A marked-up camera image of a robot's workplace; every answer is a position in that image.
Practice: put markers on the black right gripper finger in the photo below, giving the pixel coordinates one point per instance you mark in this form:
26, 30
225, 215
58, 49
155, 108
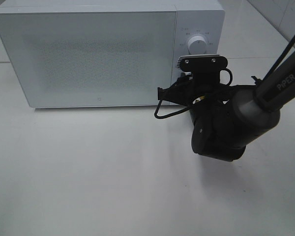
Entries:
174, 94
183, 79

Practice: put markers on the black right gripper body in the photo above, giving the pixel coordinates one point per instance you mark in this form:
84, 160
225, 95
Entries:
207, 87

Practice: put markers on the white microwave door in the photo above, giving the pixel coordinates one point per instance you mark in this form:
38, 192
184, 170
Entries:
133, 53

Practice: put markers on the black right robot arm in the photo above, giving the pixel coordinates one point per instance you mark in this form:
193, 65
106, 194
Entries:
226, 117

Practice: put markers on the white microwave oven body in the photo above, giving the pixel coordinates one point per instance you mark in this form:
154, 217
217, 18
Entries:
193, 17

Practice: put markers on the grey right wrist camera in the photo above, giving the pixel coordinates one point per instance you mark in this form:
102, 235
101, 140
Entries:
202, 63

